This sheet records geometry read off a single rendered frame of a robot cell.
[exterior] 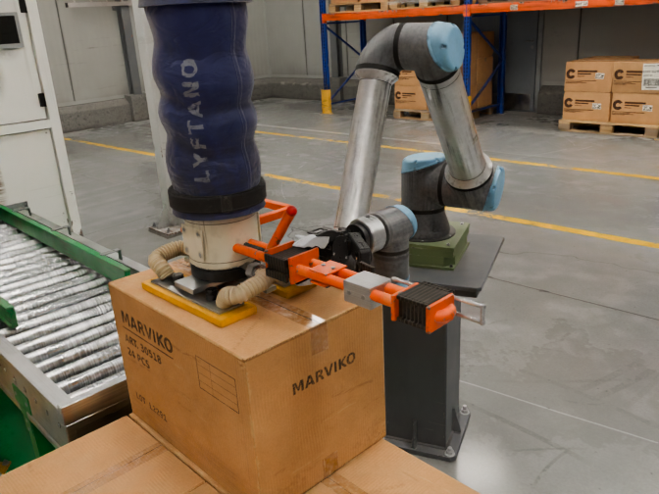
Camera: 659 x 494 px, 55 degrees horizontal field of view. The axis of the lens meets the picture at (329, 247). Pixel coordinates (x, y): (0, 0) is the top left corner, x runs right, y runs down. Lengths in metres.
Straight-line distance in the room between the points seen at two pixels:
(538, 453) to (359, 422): 1.13
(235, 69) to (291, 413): 0.74
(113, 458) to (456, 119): 1.26
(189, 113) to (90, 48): 10.37
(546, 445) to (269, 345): 1.55
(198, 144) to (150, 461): 0.81
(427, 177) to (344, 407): 0.89
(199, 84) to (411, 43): 0.56
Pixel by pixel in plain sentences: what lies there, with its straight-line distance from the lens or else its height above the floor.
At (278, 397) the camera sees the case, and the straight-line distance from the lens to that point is 1.35.
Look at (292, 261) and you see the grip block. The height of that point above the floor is 1.09.
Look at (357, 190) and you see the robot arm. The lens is 1.62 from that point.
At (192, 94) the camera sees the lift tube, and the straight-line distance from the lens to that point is 1.37.
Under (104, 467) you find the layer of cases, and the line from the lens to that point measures 1.75.
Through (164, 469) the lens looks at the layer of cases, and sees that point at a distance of 1.69.
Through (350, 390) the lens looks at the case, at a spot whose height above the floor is 0.74.
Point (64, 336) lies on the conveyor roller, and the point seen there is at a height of 0.53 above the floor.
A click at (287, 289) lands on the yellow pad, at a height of 0.96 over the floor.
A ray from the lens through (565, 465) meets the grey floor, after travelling 2.55.
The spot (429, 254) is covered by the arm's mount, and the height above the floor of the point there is 0.80.
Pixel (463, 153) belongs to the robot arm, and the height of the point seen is 1.16.
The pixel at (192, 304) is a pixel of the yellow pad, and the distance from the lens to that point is 1.47.
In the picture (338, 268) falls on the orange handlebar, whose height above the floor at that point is 1.09.
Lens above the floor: 1.56
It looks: 20 degrees down
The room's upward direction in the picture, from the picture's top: 3 degrees counter-clockwise
